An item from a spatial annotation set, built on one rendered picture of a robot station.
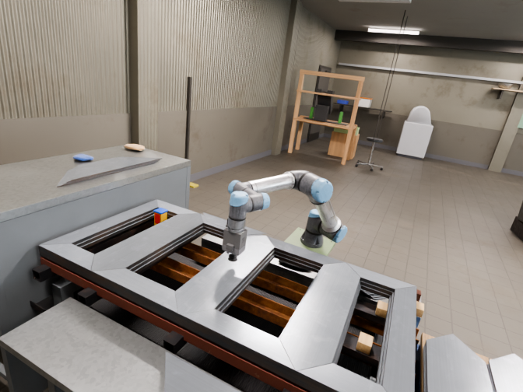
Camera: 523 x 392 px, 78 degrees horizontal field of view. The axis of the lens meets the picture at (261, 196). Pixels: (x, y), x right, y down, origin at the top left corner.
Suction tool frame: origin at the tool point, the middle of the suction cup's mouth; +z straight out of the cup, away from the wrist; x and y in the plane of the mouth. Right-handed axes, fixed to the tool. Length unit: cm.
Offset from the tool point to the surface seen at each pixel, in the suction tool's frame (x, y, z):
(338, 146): 712, -87, 65
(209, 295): -23.0, 3.1, 3.7
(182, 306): -33.2, -2.0, 3.7
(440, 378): -15, 86, 5
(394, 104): 984, 6, -47
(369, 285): 26, 59, 6
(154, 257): -11.0, -35.0, 6.3
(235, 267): 0.2, 1.7, 3.7
